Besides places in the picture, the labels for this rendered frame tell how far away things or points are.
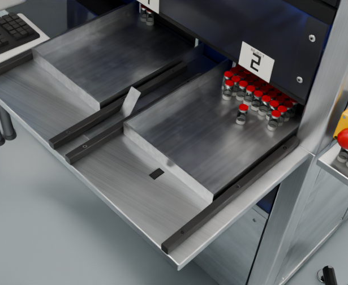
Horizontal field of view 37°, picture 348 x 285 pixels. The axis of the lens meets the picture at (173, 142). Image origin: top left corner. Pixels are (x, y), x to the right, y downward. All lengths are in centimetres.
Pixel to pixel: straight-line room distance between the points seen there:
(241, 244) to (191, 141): 52
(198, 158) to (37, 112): 38
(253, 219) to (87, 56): 62
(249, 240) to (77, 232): 77
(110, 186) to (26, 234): 106
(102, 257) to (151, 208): 98
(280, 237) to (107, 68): 62
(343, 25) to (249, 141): 33
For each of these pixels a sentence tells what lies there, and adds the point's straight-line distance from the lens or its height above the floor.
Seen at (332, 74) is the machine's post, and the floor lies 109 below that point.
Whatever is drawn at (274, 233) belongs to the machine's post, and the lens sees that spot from 140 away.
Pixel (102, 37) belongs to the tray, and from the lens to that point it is 139.
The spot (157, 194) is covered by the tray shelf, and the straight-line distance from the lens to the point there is 102.
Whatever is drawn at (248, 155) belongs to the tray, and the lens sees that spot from 110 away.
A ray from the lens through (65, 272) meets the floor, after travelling 195.
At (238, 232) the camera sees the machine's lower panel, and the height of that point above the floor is 44.
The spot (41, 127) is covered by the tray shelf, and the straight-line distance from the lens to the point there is 116.
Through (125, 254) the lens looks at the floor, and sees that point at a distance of 197.
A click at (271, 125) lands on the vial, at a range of 115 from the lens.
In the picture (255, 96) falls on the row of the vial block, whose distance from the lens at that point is 118.
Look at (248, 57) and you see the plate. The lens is 112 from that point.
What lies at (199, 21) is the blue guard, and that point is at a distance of 119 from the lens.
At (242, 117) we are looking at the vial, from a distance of 115.
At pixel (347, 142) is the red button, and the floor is 100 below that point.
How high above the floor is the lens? 169
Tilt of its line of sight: 47 degrees down
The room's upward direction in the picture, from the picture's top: 4 degrees clockwise
